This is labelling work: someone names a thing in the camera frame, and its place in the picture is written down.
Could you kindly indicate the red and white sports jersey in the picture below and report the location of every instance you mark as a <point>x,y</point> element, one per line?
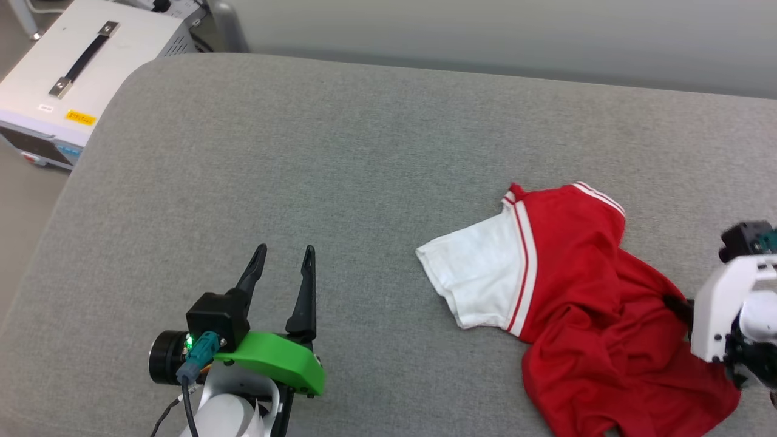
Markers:
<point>576,273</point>

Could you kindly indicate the white table leg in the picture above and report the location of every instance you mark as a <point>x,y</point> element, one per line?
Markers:
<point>24,15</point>

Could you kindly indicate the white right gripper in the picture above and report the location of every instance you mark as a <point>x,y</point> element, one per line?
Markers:
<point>713,309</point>

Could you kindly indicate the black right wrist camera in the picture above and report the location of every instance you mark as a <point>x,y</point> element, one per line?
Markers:
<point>743,240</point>

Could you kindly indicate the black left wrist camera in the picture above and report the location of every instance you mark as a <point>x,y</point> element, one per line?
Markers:
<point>212,318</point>

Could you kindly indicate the grey partition post with foot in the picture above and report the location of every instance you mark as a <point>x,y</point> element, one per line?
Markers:
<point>227,27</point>

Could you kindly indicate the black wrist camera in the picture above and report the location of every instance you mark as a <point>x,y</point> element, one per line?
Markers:
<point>743,240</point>
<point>212,318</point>

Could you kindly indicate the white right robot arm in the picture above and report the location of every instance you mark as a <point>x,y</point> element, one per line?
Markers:
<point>759,328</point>

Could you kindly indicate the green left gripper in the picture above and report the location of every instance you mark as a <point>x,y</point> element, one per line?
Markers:
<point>279,361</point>

